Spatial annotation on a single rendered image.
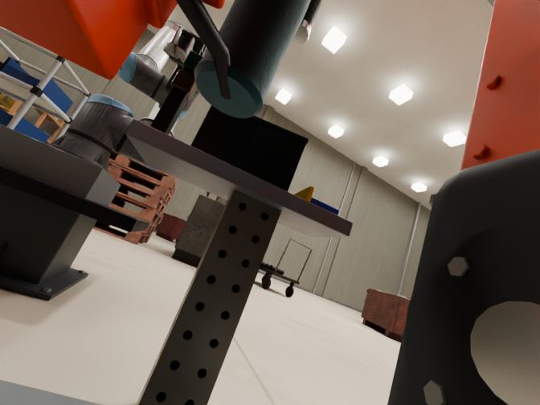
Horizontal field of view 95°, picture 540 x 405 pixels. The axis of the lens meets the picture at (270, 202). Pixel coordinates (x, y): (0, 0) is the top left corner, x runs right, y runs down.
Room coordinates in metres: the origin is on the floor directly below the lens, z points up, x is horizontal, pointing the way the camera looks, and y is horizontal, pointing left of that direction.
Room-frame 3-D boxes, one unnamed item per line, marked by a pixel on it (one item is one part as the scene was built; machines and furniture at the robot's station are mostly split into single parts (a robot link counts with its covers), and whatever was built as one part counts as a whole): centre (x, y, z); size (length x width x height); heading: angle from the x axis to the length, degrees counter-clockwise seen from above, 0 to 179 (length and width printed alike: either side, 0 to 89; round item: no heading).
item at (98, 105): (0.92, 0.71, 0.59); 0.17 x 0.15 x 0.18; 122
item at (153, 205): (3.28, 1.94, 0.46); 1.30 x 0.89 x 0.92; 105
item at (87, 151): (0.91, 0.71, 0.45); 0.19 x 0.19 x 0.10
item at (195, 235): (3.62, 0.47, 0.41); 1.19 x 0.98 x 0.82; 12
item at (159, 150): (0.50, 0.06, 0.44); 0.43 x 0.17 x 0.03; 102
